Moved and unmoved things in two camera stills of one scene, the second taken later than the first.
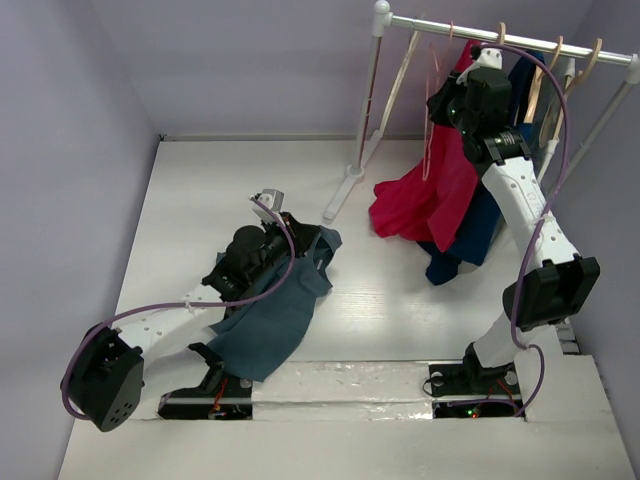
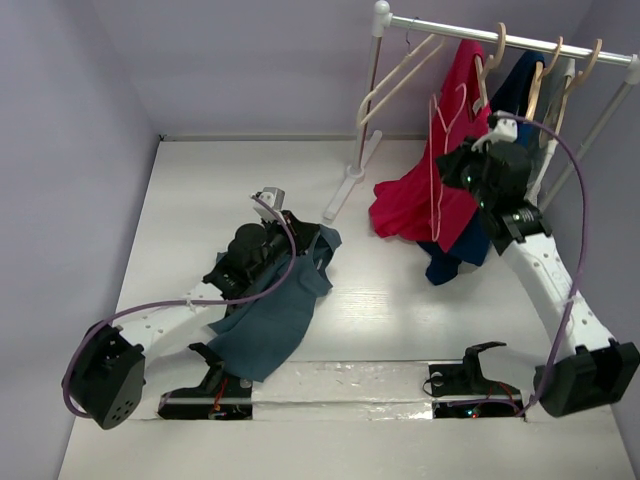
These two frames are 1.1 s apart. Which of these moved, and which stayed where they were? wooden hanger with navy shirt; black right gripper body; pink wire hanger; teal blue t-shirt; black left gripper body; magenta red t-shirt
Moved: black right gripper body; pink wire hanger
Stayed: black left gripper body; wooden hanger with navy shirt; teal blue t-shirt; magenta red t-shirt
